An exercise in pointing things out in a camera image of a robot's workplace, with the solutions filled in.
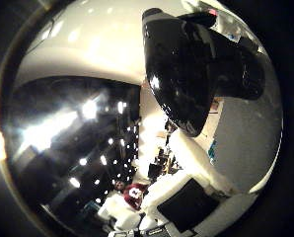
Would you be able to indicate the person in red sweater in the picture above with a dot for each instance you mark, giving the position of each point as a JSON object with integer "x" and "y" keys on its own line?
{"x": 133, "y": 194}

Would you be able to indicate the teal aluminium frame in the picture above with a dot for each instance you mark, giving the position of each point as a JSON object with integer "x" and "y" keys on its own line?
{"x": 212, "y": 149}

